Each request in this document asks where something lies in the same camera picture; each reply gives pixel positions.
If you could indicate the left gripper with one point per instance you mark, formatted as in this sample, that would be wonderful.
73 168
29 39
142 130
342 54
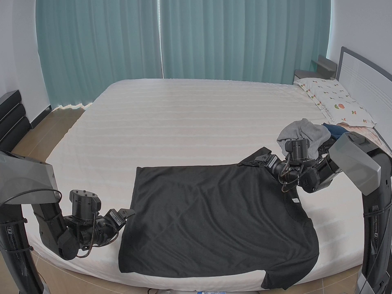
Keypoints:
115 219

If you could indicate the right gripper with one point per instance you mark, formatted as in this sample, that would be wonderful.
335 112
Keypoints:
271 164

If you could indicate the black polo shirt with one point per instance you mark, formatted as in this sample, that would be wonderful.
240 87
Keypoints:
214 219

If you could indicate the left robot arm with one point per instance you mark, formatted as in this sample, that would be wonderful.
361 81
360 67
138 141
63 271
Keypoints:
27 179

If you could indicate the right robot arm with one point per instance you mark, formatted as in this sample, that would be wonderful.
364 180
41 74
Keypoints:
355 161

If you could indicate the pile of clothes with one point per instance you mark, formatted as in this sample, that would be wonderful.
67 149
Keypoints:
306 130

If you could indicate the bed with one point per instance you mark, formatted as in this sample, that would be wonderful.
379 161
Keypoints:
190 121

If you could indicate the white printed pillow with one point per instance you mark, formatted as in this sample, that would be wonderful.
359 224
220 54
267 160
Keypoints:
335 101

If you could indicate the grey bedside table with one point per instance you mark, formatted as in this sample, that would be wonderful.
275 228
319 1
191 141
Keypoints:
320 66

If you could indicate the blue-green curtain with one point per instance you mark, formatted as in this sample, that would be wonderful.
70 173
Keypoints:
242 29
101 41

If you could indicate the black chest of drawers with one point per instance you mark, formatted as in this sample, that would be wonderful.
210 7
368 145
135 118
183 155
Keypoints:
12 121

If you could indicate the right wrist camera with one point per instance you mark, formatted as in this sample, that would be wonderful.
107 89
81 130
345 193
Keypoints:
288 148

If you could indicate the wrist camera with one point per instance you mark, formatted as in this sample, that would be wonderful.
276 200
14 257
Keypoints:
96 204
288 148

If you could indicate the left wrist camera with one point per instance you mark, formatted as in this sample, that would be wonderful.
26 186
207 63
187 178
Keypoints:
96 204

